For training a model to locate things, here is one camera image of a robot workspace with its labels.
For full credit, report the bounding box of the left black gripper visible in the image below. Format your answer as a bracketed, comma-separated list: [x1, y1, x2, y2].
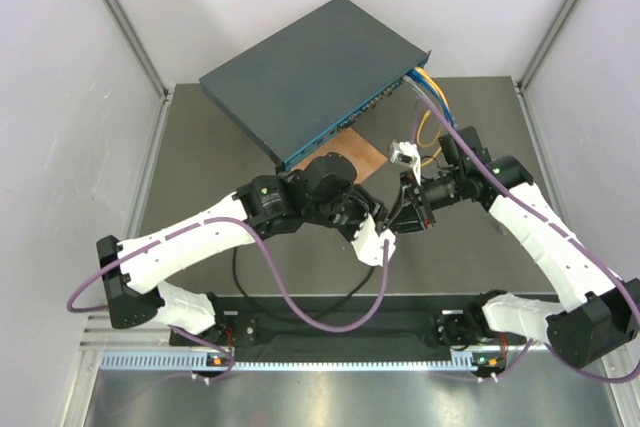
[306, 183, 388, 245]

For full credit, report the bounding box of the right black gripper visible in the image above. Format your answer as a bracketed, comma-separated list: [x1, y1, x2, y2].
[382, 168, 465, 235]

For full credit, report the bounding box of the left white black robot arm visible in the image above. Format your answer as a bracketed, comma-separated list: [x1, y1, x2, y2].
[97, 153, 395, 344]

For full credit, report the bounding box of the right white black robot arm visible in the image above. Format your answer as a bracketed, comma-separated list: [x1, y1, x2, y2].
[383, 127, 639, 369]

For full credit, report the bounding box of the wooden board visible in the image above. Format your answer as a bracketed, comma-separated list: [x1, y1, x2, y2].
[295, 128, 388, 184]

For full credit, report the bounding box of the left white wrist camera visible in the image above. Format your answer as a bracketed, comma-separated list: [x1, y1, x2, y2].
[350, 215, 396, 267]

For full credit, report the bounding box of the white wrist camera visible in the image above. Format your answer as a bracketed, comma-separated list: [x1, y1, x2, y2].
[350, 215, 396, 267]
[388, 140, 421, 184]

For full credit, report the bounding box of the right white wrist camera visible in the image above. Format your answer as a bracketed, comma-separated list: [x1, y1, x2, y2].
[388, 140, 421, 184]

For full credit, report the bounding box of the black patch cable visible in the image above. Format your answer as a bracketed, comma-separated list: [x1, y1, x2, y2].
[232, 246, 380, 323]

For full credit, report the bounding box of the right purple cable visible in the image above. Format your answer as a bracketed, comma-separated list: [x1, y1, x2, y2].
[409, 98, 640, 384]

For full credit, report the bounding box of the purple cable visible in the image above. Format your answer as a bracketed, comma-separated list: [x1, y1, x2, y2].
[409, 98, 640, 384]
[66, 216, 392, 384]

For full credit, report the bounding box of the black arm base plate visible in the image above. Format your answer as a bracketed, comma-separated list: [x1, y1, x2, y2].
[169, 294, 531, 351]

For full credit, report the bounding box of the grey ethernet cable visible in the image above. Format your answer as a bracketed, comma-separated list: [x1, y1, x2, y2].
[407, 80, 451, 121]

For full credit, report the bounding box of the blue ethernet cable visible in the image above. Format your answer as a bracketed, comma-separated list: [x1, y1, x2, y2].
[405, 68, 459, 131]

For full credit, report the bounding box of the yellow ethernet cable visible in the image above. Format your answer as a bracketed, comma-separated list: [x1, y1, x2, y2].
[414, 65, 454, 161]

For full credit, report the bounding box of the dark blue network switch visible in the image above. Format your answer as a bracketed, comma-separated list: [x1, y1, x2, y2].
[199, 0, 429, 172]

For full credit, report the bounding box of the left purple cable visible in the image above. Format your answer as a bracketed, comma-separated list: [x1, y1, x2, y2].
[66, 216, 392, 384]

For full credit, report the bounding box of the white slotted cable duct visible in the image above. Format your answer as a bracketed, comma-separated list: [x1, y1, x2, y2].
[99, 351, 504, 374]

